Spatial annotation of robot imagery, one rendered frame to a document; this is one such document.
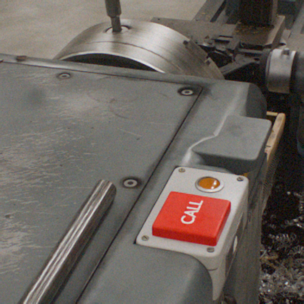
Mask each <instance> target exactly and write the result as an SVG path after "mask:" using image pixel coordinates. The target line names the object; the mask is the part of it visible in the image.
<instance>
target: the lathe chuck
mask: <svg viewBox="0 0 304 304"><path fill-rule="evenodd" d="M120 22H121V26H122V27H127V28H128V31H126V32H124V33H119V34H109V33H107V31H108V30H109V29H110V28H112V26H111V22H110V21H107V22H104V23H100V24H96V25H94V26H91V27H89V28H87V29H86V30H84V31H82V32H81V33H80V34H78V35H76V36H75V37H74V38H73V39H72V40H71V41H70V42H69V43H68V44H67V45H66V46H65V47H64V48H63V49H62V50H61V51H60V52H59V53H58V54H57V55H56V56H55V57H57V56H58V55H59V54H60V53H63V52H64V51H66V50H68V49H72V48H74V47H77V46H80V45H83V44H87V43H95V42H115V43H124V44H128V45H133V46H135V47H138V48H141V49H145V50H148V51H150V52H153V53H155V55H158V56H160V57H162V58H163V59H165V60H167V61H169V62H170V63H171V64H172V65H174V66H176V67H177V68H179V69H180V70H181V71H183V73H184V74H185V75H188V76H194V77H205V78H215V79H221V80H225V79H224V77H223V75H222V74H221V71H220V70H219V68H218V67H217V66H216V65H215V64H214V62H213V61H212V59H211V58H208V59H207V60H206V61H205V63H206V64H205V65H204V64H203V63H202V62H201V61H200V60H199V59H198V58H197V57H196V56H195V55H194V54H193V53H192V52H190V51H189V50H187V49H186V48H185V47H186V46H185V45H186V44H187V43H188V42H189V41H190V40H189V39H187V38H186V37H185V36H184V35H182V34H180V33H178V32H176V31H174V30H171V29H170V28H168V27H166V26H162V25H159V24H156V23H152V22H148V21H141V20H136V19H120ZM183 43H184V44H185V45H184V44H183ZM52 59H54V58H52Z"/></svg>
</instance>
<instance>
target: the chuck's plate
mask: <svg viewBox="0 0 304 304"><path fill-rule="evenodd" d="M54 60H60V61H71V62H81V63H82V64H92V65H103V66H109V67H119V68H129V69H140V70H146V71H151V72H161V73H168V74H178V75H185V74H184V73H183V71H181V70H180V69H179V68H177V67H176V66H174V65H172V64H171V63H170V62H169V61H167V60H165V59H163V58H162V57H160V56H158V55H155V53H153V52H150V51H148V50H145V49H141V48H139V47H135V46H133V45H128V44H124V43H115V42H95V43H87V44H83V45H80V46H77V47H74V48H72V49H68V50H66V51H64V52H63V53H60V54H59V55H58V56H57V57H55V58H54Z"/></svg>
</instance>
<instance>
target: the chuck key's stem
mask: <svg viewBox="0 0 304 304"><path fill-rule="evenodd" d="M104 1H105V5H106V12H107V16H108V17H110V22H111V26H112V32H111V33H120V32H121V31H122V30H123V29H121V22H120V17H119V16H120V15H121V14H122V12H121V5H120V0H104Z"/></svg>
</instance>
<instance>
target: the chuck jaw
mask: <svg viewBox="0 0 304 304"><path fill-rule="evenodd" d="M189 40H190V41H189V42H188V43H187V44H186V45H185V44H184V43H183V44H184V45H185V46H186V47H185V48H186V49H187V50H189V51H190V52H192V53H193V54H194V55H195V56H196V57H197V58H198V59H199V60H200V61H201V62H202V63H203V64H204V65H205V64H206V63H205V61H206V59H207V58H206V56H208V54H207V53H206V52H205V51H204V50H202V49H201V48H200V47H199V46H198V45H197V44H196V43H195V42H194V41H193V40H191V39H189Z"/></svg>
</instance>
